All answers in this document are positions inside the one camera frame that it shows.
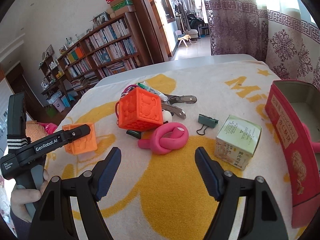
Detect light orange embossed cube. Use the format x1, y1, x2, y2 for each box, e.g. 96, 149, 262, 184
62, 122, 98, 155

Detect white green medicine box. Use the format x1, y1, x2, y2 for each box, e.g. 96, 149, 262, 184
215, 115, 262, 170

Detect dark green cosmetic tube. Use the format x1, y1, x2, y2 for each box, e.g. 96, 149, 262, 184
126, 130, 142, 140

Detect dark green binder clip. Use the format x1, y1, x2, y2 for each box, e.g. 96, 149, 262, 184
196, 114, 219, 136

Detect pink knotted foam tube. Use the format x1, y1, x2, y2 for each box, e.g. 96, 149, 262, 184
138, 122, 189, 155

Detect red-orange embossed cube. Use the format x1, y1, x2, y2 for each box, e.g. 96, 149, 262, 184
118, 87, 163, 132

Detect panda squishy toy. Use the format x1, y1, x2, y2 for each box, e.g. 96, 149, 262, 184
162, 110, 173, 124

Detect leopard print plush toy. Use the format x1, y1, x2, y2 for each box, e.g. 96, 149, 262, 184
114, 84, 139, 124

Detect white green ointment tube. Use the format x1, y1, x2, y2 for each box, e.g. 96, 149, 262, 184
137, 81, 168, 102

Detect left hand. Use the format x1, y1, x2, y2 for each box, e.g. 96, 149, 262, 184
10, 169, 49, 223

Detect white yellow towel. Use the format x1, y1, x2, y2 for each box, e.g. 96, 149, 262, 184
42, 60, 308, 240

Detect silver metal spring clamp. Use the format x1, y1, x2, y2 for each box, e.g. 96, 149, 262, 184
161, 94, 197, 119

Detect red biscuit tin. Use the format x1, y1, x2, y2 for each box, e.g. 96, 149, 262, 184
265, 80, 319, 228

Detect wooden bookshelf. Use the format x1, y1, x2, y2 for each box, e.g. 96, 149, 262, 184
39, 12, 151, 96

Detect small wooden stool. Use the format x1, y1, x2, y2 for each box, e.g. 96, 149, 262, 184
175, 30, 192, 47

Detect patterned purple curtain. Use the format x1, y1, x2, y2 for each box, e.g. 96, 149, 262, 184
204, 0, 319, 88

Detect stacked gift boxes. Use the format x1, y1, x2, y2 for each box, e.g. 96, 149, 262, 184
105, 0, 136, 18

